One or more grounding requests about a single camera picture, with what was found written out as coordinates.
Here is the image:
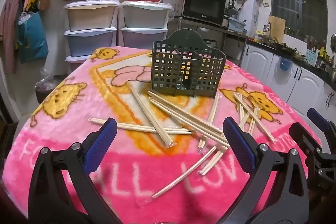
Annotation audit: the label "blue plastic bag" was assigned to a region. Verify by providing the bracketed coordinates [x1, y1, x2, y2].
[18, 11, 49, 64]

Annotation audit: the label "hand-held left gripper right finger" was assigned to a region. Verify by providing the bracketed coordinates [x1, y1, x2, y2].
[223, 116, 311, 224]

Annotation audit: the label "green plastic utensil holder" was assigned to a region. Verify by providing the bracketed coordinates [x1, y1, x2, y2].
[151, 29, 227, 97]

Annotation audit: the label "black microwave oven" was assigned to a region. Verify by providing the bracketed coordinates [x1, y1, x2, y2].
[172, 0, 227, 26]

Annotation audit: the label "wooden cutting board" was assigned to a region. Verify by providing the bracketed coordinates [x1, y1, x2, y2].
[268, 15, 286, 43]

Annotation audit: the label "purple storage drawer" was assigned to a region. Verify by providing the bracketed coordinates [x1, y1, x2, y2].
[120, 27, 168, 47]

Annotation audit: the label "hanging pink garment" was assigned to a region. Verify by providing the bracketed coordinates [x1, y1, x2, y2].
[0, 0, 24, 75]

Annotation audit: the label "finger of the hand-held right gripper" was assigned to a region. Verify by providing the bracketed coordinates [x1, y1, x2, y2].
[289, 122, 323, 153]
[307, 108, 336, 140]

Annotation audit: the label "black electric kettle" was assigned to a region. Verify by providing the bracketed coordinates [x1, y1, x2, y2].
[219, 0, 235, 10]

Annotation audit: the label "pink storage drawer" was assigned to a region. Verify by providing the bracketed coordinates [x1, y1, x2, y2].
[65, 55, 91, 75]

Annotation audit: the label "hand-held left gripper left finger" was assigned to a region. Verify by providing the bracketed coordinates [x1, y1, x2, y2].
[28, 117, 124, 224]

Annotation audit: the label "pile of wooden chopsticks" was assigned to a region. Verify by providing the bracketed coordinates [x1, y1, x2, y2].
[91, 84, 279, 199]

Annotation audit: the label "white kitchen cabinets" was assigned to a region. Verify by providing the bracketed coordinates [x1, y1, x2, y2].
[241, 44, 336, 122]

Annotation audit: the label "black trash bag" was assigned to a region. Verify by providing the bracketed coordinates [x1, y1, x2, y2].
[35, 68, 70, 104]

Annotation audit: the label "pink printed blanket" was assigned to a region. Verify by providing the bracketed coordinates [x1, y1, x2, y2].
[4, 46, 326, 224]

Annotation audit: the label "light blue box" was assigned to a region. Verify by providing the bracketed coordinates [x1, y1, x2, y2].
[228, 17, 247, 33]

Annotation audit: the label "cream storage drawer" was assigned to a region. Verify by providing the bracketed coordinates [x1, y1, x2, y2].
[64, 0, 120, 31]

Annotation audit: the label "blue knife block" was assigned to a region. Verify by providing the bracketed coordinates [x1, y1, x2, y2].
[307, 49, 319, 65]

